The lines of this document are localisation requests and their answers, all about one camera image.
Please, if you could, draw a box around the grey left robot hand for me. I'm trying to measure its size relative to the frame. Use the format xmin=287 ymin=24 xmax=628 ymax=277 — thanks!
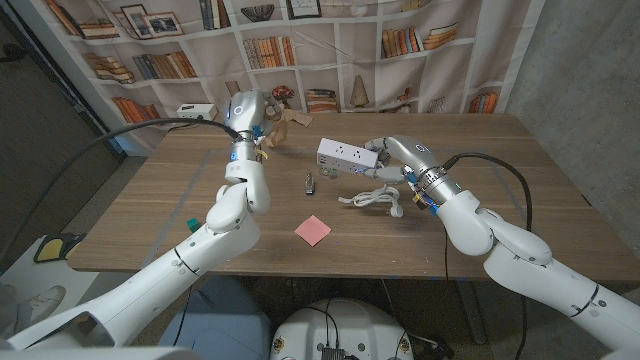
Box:
xmin=223 ymin=89 xmax=284 ymax=164

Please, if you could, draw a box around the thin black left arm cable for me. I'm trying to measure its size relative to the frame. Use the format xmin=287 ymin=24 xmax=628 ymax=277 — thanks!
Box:
xmin=172 ymin=284 xmax=195 ymax=347

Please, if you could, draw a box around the white socket box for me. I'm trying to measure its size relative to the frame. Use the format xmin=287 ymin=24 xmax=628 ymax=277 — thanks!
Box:
xmin=176 ymin=103 xmax=219 ymax=121

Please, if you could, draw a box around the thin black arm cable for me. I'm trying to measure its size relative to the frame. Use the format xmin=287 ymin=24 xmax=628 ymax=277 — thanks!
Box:
xmin=442 ymin=227 xmax=451 ymax=281
xmin=172 ymin=284 xmax=195 ymax=347

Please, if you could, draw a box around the pink sticky note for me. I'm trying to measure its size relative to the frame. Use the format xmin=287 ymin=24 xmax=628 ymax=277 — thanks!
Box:
xmin=294 ymin=214 xmax=333 ymax=248

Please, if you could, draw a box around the printed bookshelf backdrop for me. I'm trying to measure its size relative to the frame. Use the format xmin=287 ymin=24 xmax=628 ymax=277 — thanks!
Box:
xmin=9 ymin=0 xmax=546 ymax=151

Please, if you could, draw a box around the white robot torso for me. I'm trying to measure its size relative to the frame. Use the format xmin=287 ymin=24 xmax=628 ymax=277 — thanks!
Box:
xmin=269 ymin=298 xmax=415 ymax=360

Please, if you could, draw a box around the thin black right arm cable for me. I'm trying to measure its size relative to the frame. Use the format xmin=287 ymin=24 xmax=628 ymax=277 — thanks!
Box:
xmin=442 ymin=227 xmax=451 ymax=281

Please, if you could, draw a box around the white power strip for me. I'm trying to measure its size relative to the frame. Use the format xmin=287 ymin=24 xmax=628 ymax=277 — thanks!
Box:
xmin=316 ymin=137 xmax=380 ymax=175

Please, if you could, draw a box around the beige nylon stocking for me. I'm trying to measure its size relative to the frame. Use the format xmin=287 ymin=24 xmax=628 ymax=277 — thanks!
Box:
xmin=262 ymin=108 xmax=314 ymax=149

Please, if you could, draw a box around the grey table leg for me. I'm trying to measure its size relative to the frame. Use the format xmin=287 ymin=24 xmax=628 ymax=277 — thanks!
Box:
xmin=457 ymin=279 xmax=490 ymax=345

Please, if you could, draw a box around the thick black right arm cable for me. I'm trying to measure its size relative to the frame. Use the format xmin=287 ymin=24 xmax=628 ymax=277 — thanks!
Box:
xmin=442 ymin=152 xmax=533 ymax=360

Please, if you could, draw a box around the black torso cable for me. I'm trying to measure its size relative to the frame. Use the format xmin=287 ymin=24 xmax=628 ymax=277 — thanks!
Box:
xmin=298 ymin=298 xmax=342 ymax=350

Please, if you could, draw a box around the black socket box cable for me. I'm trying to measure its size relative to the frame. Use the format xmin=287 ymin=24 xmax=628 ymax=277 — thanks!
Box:
xmin=167 ymin=119 xmax=201 ymax=133

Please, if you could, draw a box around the white power cord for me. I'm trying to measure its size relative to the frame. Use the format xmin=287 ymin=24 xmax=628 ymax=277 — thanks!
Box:
xmin=338 ymin=184 xmax=405 ymax=219

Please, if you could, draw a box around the white sneaker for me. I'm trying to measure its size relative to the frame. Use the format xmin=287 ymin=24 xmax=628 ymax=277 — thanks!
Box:
xmin=0 ymin=284 xmax=67 ymax=341

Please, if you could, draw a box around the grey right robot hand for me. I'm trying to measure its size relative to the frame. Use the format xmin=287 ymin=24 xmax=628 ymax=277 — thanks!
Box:
xmin=363 ymin=134 xmax=464 ymax=205

